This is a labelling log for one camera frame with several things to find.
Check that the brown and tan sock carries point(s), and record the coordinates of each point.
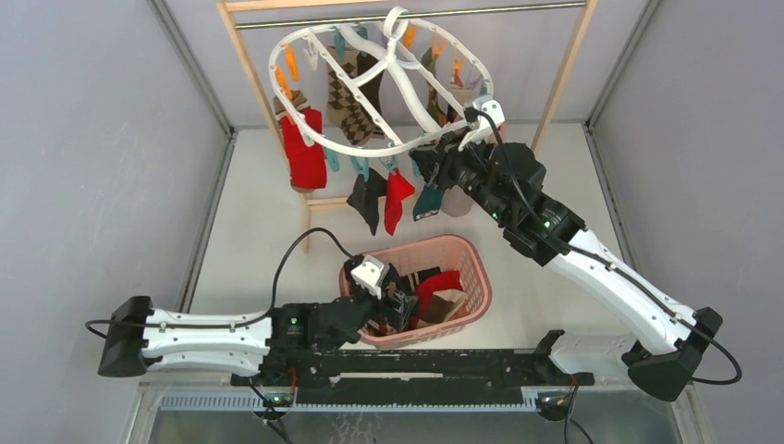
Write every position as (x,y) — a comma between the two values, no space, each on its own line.
(442,306)

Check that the grey sock with striped cuff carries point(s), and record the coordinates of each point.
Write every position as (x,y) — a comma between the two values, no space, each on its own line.
(456,203)

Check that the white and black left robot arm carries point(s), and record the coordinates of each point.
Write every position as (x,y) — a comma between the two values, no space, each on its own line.
(141,337)

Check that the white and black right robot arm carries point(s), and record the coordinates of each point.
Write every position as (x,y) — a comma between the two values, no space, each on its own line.
(667,338)

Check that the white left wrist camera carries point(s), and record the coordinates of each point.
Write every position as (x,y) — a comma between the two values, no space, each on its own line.
(370,274)

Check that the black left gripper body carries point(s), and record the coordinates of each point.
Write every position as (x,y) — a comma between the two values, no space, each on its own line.
(391,317)

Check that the brown sock with striped toe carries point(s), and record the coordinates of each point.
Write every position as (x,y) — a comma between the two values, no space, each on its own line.
(371,91)

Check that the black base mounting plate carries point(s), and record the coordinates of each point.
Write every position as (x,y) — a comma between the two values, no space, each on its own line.
(410,377)

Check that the olive green and orange sock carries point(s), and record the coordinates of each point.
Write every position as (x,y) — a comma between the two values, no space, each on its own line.
(433,107)

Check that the pink plastic laundry basket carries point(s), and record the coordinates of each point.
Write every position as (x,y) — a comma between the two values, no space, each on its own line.
(449,253)

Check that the red sock with dark toe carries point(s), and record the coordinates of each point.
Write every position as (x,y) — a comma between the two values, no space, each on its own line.
(307,168)

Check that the wooden clothes rack frame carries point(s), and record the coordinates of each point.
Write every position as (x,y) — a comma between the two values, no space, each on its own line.
(395,58)

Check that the long thin red sock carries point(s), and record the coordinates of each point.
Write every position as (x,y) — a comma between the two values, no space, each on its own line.
(397,191)

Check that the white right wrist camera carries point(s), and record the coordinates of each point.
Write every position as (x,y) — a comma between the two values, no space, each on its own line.
(484,117)

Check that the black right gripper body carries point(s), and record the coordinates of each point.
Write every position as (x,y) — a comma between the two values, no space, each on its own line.
(456,167)

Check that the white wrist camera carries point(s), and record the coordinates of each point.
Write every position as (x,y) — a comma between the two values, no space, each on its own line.
(484,117)
(370,274)

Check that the black sock with beige stripes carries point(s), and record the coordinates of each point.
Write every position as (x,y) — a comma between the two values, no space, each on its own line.
(409,283)

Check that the dark green patterned sock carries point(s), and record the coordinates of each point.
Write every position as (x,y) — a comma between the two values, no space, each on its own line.
(428,203)

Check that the metal hanging rod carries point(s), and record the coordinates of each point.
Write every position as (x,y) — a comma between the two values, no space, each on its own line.
(272,24)

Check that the beige argyle pattern sock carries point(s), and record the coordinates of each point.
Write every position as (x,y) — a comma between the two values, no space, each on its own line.
(342,109)

